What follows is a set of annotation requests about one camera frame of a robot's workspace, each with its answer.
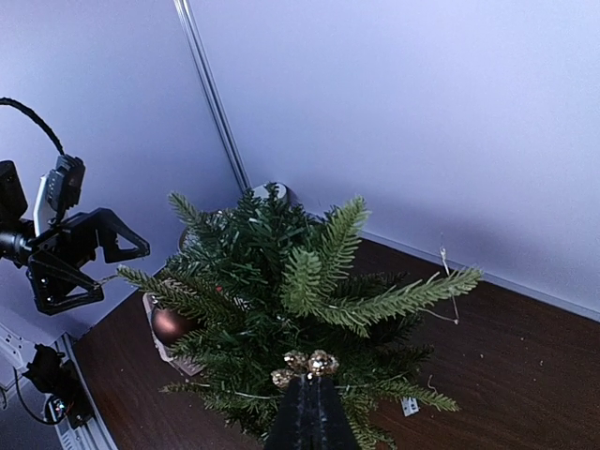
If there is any small green christmas tree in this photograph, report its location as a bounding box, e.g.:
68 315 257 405
118 197 482 449

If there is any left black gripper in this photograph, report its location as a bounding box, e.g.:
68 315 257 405
25 208 151 315

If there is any red ball ornament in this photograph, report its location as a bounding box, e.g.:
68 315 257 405
150 307 198 346

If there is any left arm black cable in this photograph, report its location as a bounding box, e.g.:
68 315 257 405
0 97 67 156

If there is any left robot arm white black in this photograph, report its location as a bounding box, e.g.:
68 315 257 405
1 155 150 316

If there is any pink plastic basket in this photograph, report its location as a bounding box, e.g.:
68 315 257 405
142 290 207 376

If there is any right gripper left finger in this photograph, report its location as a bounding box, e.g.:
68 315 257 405
263 377 309 450

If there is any fairy light string with battery box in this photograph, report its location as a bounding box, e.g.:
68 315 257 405
187 233 463 418

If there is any blue white patterned plate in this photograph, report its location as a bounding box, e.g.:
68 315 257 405
179 210 226 250

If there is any gold glitter berry sprig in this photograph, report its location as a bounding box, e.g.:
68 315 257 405
271 350 339 389

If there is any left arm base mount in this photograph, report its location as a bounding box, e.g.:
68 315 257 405
13 344 95 429

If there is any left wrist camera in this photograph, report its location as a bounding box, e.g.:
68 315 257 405
33 155 85 236

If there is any white ceramic bowl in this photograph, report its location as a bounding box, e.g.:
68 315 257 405
238 182 289 209

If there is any aluminium front rail frame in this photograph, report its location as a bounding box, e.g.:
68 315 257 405
1 324 117 449

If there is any left aluminium corner post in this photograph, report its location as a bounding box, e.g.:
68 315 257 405
173 0 251 192

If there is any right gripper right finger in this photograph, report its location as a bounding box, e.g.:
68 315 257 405
308 377 359 450

